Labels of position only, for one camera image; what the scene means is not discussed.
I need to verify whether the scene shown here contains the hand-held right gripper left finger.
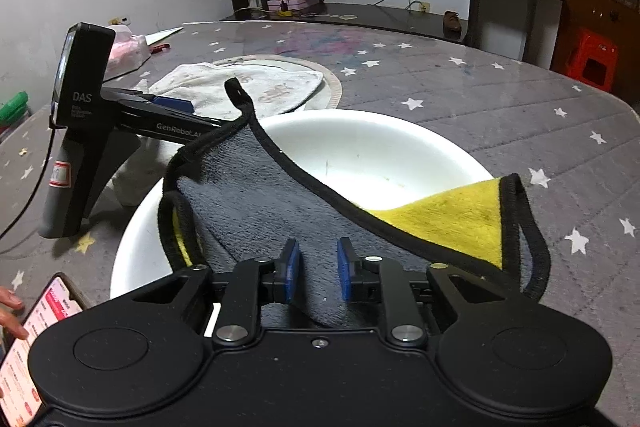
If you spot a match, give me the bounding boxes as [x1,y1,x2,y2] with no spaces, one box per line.
[131,237,302,350]

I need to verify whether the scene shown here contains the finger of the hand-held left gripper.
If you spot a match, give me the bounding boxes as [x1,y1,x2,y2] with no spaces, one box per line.
[125,89,196,115]

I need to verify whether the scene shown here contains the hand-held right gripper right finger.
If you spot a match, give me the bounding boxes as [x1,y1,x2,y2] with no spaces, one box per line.
[337,236,506,350]

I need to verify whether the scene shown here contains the grey yellow cleaning cloth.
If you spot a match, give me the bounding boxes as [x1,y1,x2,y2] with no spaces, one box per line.
[159,77,552,329]

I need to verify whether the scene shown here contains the white round plate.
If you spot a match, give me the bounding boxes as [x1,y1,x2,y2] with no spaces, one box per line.
[110,109,501,308]

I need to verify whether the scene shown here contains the person's left hand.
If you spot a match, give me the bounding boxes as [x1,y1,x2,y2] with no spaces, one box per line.
[0,286,30,342]

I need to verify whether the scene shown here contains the green object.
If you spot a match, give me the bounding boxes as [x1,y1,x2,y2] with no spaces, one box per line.
[0,91,30,134]

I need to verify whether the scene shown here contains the pink tissue pack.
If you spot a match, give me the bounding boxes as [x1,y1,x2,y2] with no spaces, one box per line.
[105,24,151,75]

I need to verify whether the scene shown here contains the white pointed flat object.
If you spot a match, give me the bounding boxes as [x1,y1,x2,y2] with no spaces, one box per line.
[144,27,184,46]

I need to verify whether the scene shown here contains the cream white towel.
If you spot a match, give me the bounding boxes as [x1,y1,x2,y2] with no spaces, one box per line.
[112,62,323,208]

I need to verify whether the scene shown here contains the round cream rimmed mat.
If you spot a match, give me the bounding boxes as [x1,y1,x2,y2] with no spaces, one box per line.
[220,53,344,112]

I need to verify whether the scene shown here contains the smartphone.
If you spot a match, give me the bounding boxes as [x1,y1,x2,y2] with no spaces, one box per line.
[0,272,86,427]

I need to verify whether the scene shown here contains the grey star print tablecloth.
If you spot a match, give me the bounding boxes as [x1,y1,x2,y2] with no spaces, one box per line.
[0,21,640,427]

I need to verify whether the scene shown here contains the red plastic stool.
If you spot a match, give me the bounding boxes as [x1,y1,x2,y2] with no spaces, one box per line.
[565,27,619,90]

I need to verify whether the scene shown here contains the brown wooden cabinet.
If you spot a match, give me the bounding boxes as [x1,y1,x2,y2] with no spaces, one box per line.
[550,0,640,98]

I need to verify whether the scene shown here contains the black cable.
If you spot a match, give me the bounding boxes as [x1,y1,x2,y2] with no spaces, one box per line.
[0,122,56,240]

